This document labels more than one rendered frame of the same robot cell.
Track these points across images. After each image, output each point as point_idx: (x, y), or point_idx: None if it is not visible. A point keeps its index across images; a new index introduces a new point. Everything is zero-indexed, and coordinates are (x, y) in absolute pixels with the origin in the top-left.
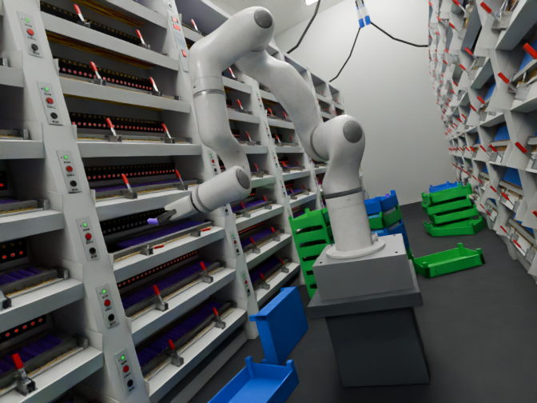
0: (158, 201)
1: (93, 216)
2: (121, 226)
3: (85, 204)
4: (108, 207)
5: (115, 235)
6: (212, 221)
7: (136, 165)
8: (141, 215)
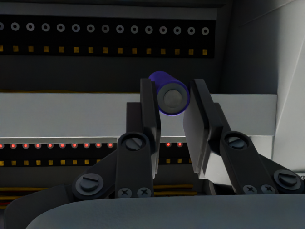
0: (24, 116)
1: (294, 114)
2: (95, 30)
3: (296, 145)
4: (233, 127)
5: (120, 12)
6: None
7: (23, 166)
8: (30, 48)
